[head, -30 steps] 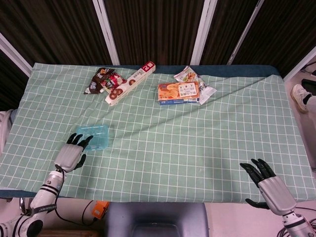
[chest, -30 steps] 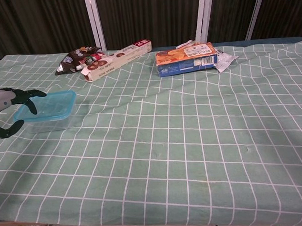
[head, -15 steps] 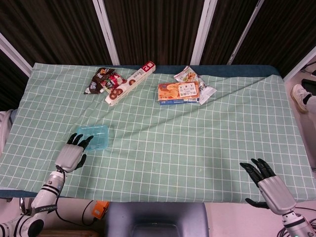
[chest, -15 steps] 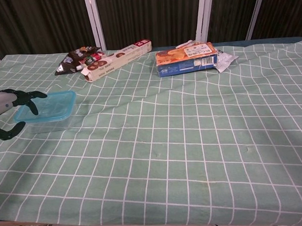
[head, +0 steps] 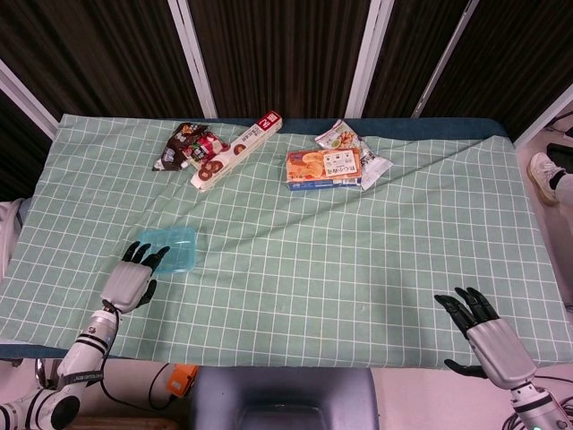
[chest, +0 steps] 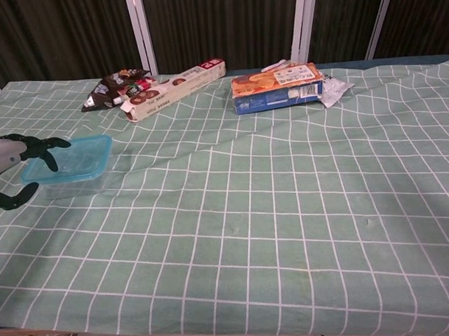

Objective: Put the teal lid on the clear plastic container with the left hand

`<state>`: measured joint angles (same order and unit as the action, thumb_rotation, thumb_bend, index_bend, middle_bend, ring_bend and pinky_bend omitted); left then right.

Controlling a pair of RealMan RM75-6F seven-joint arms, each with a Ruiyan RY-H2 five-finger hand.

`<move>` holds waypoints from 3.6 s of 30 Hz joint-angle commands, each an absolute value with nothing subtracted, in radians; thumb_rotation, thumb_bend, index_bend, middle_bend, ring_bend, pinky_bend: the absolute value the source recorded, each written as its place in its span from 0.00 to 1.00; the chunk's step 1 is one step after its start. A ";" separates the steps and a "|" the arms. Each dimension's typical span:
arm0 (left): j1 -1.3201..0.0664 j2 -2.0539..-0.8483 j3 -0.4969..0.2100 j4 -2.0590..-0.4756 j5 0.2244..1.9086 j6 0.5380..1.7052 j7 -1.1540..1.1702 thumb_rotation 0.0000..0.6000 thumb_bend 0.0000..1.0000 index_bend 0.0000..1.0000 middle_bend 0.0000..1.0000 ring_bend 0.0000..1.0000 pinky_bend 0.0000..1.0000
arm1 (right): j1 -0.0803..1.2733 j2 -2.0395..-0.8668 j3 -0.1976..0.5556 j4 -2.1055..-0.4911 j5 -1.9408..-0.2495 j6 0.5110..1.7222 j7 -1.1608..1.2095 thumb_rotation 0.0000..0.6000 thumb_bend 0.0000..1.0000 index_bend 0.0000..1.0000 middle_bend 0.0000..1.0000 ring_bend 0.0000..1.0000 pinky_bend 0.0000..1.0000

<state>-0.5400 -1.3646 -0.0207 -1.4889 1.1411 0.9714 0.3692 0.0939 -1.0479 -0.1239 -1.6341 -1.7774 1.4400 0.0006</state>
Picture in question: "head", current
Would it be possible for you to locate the long cream cookie box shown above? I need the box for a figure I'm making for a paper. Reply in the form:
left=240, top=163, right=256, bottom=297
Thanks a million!
left=190, top=111, right=284, bottom=193

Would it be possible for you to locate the white sneaker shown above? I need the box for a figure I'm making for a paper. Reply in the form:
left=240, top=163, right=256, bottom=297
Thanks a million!
left=526, top=151, right=563, bottom=206

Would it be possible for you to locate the black floor cable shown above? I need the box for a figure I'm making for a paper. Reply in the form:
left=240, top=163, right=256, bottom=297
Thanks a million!
left=100, top=362, right=180, bottom=411

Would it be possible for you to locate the dark brown snack bag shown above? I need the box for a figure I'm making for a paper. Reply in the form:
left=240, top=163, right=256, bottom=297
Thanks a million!
left=150, top=123, right=211, bottom=173

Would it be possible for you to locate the silver crumpled wrapper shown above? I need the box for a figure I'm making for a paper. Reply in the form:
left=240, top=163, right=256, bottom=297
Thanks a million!
left=357, top=142, right=394, bottom=192

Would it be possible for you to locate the red green snack packet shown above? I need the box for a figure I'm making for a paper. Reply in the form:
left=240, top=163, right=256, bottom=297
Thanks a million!
left=185, top=132, right=225, bottom=165

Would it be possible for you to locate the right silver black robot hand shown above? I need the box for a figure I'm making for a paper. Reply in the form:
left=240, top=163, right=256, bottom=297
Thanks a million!
left=433, top=286, right=538, bottom=390

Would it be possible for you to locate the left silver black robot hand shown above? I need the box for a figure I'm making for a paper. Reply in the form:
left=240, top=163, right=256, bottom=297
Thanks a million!
left=100, top=240, right=171, bottom=314

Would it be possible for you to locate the dark corrugated partition panel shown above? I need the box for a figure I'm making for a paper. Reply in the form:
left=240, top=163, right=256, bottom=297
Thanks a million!
left=363, top=0, right=469, bottom=120
left=187, top=0, right=373, bottom=120
left=0, top=0, right=203, bottom=121
left=423, top=0, right=573, bottom=141

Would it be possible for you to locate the blue plastic lid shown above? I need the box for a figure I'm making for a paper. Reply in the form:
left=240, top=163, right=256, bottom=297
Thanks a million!
left=137, top=226, right=198, bottom=276

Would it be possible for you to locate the blue grey robot torso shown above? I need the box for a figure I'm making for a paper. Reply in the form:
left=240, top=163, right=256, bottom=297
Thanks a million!
left=190, top=366, right=381, bottom=430

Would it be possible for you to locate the white snack pouch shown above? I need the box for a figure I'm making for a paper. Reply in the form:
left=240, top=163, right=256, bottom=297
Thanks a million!
left=313, top=119, right=362, bottom=151

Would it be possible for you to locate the orange blue cracker box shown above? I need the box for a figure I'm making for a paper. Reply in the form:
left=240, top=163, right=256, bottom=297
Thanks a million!
left=285, top=147, right=363, bottom=193

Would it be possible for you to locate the green checked tablecloth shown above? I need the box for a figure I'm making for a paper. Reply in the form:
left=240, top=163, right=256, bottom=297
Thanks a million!
left=0, top=114, right=573, bottom=368

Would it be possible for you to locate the orange device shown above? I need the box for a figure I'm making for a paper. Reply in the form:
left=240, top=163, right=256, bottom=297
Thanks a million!
left=163, top=363, right=199, bottom=399

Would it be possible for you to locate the white partition frame post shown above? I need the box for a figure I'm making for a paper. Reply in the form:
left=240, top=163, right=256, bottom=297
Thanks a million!
left=0, top=60, right=60, bottom=139
left=410, top=0, right=483, bottom=118
left=513, top=83, right=573, bottom=147
left=346, top=0, right=396, bottom=118
left=167, top=0, right=219, bottom=120

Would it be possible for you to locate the white cloth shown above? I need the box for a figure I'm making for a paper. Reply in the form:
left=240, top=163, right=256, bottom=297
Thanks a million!
left=0, top=199, right=29, bottom=279

